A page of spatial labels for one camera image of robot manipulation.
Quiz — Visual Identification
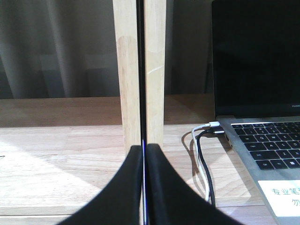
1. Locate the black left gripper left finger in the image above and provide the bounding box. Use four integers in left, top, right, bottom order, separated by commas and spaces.
59, 145, 143, 225

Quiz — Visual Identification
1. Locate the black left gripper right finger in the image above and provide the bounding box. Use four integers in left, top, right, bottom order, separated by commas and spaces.
146, 144, 237, 225

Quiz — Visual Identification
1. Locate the low wooden shelf unit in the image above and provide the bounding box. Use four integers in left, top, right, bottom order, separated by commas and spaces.
0, 0, 277, 225

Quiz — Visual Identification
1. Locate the white label sticker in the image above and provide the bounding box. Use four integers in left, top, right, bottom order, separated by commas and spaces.
258, 180, 300, 217

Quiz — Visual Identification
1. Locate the grey curtain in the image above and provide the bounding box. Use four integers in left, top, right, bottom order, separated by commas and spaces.
0, 0, 212, 99

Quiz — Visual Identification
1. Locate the silver laptop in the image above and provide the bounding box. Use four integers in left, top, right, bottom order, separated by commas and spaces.
211, 0, 300, 225

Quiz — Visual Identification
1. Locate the black laptop cable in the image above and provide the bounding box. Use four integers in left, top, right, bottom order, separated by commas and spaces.
196, 128, 225, 206

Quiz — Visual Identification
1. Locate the white charger cable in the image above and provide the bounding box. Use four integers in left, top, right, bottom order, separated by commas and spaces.
191, 121, 220, 202

